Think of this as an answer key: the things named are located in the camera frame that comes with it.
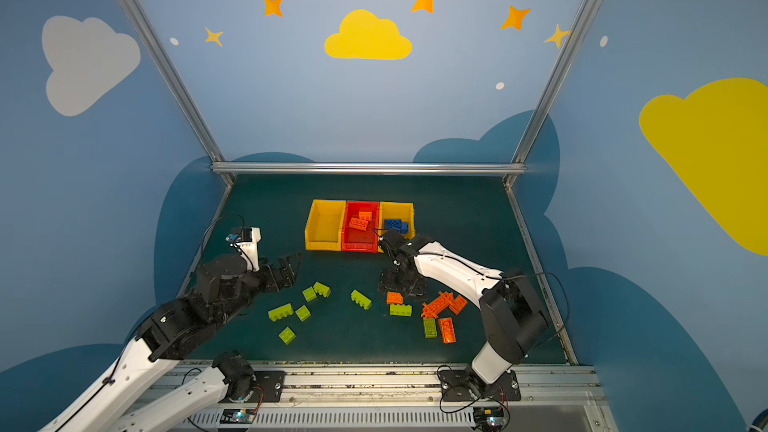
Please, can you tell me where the orange lego plane piece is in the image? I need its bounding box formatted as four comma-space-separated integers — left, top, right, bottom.
421, 292, 454, 319

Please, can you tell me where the large blue lego brick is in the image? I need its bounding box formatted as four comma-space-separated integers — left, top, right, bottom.
384, 219, 409, 236

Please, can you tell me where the orange square lego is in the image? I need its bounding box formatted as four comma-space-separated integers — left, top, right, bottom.
449, 295, 468, 315

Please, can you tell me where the orange long lego bottom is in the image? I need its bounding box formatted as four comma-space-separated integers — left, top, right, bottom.
438, 317, 456, 344

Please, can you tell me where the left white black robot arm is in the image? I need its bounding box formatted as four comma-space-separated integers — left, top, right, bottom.
44, 252, 302, 431

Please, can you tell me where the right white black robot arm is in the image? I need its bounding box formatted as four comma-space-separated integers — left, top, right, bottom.
378, 230, 553, 396

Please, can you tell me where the green lego flat centre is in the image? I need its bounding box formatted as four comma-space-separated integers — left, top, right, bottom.
389, 304, 412, 317

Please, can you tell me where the green lego far left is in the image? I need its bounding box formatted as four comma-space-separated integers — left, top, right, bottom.
268, 303, 294, 322

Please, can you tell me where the green small lego upper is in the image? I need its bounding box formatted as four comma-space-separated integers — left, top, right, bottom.
302, 287, 317, 302

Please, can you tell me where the green small lego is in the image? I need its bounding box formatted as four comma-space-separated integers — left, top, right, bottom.
302, 287, 317, 302
279, 327, 296, 345
295, 305, 311, 322

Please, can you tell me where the green small lego middle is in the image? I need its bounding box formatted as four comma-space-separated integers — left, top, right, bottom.
295, 305, 311, 322

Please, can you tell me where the green long lego centre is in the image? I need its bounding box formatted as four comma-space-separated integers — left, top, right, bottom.
350, 289, 372, 310

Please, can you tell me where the green lego beside orange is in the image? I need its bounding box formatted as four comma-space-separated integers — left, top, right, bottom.
313, 282, 331, 298

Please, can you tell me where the green lego upside down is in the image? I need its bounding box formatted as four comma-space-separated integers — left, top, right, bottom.
423, 318, 438, 339

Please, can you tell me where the right yellow bin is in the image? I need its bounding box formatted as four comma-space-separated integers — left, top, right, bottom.
378, 201, 415, 239

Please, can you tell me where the yellow bin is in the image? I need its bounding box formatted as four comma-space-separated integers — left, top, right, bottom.
304, 199, 347, 252
378, 201, 415, 239

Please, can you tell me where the green small lego bottom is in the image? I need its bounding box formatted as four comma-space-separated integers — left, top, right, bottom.
279, 327, 296, 345

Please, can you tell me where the left yellow bin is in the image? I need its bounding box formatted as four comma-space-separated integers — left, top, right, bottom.
304, 199, 347, 252

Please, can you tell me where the red middle bin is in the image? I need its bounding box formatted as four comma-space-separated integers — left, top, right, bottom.
341, 201, 379, 253

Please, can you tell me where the left controller board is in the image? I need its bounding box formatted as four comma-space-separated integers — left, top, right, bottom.
219, 408, 257, 426

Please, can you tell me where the controller board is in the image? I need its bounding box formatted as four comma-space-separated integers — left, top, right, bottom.
472, 406, 508, 432
219, 408, 257, 426

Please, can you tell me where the right controller board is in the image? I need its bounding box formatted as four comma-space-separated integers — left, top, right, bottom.
472, 406, 508, 432

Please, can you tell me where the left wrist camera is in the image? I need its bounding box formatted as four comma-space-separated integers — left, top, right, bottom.
226, 227, 261, 272

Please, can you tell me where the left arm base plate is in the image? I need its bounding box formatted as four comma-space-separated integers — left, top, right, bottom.
233, 370, 286, 404

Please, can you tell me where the horizontal aluminium frame bar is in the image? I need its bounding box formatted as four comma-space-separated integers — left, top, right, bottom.
211, 162, 526, 176

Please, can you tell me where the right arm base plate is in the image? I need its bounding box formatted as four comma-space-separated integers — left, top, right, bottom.
436, 367, 521, 402

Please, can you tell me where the front aluminium rail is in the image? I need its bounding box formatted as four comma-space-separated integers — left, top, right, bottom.
113, 362, 619, 432

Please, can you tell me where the left aluminium frame post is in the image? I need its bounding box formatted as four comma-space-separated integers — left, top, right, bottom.
117, 0, 226, 168

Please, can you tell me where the aluminium frame post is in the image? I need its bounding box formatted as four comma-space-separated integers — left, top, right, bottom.
503, 0, 603, 192
117, 0, 226, 168

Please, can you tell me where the right aluminium frame post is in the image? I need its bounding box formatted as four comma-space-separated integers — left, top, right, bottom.
503, 0, 603, 192

